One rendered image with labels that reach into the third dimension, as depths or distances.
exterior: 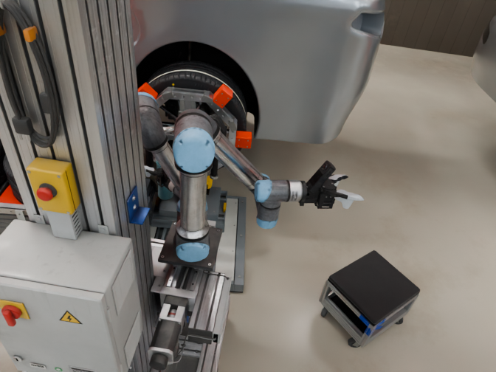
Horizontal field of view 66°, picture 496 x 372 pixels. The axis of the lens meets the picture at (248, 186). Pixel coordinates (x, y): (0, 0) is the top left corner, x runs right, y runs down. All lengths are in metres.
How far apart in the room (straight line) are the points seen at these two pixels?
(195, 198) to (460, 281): 2.27
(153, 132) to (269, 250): 1.53
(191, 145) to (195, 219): 0.31
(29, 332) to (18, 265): 0.22
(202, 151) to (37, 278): 0.52
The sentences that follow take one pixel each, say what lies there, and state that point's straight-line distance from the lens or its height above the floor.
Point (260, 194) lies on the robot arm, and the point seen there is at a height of 1.23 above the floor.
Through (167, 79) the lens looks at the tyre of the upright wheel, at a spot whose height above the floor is 1.15.
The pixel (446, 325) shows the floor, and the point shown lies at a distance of 2.81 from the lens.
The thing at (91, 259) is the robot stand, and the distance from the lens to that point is 1.09.
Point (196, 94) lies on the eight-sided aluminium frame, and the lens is 2.07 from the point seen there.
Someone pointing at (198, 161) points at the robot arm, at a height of 1.39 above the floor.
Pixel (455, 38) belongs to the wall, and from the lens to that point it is 7.63.
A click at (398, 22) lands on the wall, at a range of 7.30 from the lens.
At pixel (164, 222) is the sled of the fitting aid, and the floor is 0.14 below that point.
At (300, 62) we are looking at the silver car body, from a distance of 2.24.
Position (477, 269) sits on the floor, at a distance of 3.28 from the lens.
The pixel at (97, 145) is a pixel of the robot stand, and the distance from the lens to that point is 0.95.
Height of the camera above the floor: 2.04
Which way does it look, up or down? 39 degrees down
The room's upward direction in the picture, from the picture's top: 7 degrees clockwise
